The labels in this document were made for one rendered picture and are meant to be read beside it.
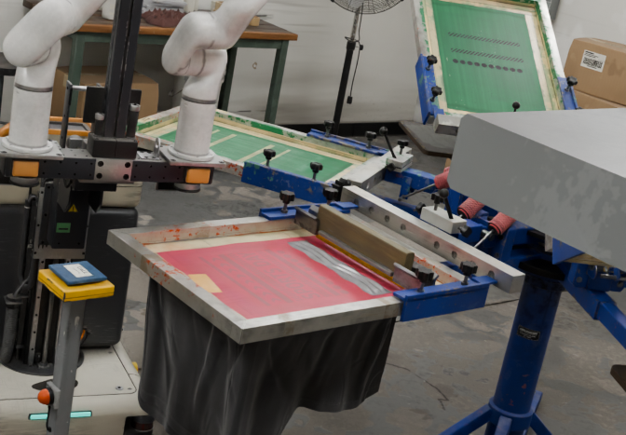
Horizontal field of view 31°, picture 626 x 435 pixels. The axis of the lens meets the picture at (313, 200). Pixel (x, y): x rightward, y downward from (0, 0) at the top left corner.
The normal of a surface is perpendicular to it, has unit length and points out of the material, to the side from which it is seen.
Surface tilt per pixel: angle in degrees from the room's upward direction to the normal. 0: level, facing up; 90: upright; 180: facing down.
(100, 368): 0
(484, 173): 90
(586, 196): 90
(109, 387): 0
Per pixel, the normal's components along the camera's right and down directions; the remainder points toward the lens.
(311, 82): 0.62, 0.35
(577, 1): -0.76, 0.06
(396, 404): 0.18, -0.94
